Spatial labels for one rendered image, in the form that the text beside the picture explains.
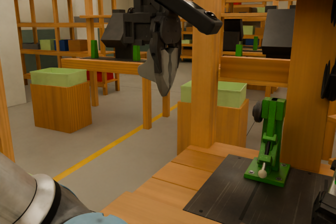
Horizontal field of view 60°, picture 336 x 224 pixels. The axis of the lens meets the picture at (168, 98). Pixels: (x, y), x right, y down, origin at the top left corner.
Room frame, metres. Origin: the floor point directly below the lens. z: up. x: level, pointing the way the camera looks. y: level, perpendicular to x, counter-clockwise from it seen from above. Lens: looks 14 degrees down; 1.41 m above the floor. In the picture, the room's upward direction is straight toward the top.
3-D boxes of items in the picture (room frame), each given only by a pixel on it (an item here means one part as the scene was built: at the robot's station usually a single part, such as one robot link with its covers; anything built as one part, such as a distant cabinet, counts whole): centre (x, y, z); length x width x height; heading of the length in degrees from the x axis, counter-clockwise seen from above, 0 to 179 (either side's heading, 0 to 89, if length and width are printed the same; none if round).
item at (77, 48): (6.46, 2.28, 1.13); 2.48 x 0.54 x 2.27; 65
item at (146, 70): (0.53, 0.03, 1.33); 0.06 x 0.03 x 0.09; 61
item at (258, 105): (0.96, -0.31, 1.12); 0.07 x 0.03 x 0.08; 151
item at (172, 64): (0.56, 0.01, 1.33); 0.06 x 0.03 x 0.09; 61
